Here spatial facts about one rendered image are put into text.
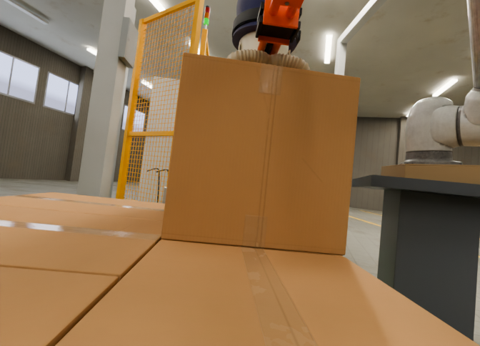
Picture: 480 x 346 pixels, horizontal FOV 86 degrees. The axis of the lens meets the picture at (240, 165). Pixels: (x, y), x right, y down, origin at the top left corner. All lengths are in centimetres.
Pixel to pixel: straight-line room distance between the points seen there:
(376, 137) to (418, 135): 1133
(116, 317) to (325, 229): 44
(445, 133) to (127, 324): 116
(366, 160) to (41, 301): 1222
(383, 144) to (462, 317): 1149
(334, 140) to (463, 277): 78
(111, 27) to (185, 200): 192
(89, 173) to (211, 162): 164
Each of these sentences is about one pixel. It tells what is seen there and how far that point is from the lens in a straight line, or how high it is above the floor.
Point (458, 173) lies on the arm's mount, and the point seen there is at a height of 78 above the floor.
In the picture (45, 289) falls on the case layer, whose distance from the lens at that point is 37.
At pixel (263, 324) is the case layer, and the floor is 54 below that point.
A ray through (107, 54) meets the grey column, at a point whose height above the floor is 148.
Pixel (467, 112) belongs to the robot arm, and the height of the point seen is 100.
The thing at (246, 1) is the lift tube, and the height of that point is 124.
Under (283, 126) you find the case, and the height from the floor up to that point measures 81.
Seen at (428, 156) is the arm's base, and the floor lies 85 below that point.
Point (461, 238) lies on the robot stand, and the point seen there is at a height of 56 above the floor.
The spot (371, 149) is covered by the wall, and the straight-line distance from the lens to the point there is 1245.
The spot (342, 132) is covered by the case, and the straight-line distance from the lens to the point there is 62.
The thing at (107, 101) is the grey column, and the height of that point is 114.
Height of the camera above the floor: 69
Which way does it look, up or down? 3 degrees up
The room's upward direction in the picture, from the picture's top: 6 degrees clockwise
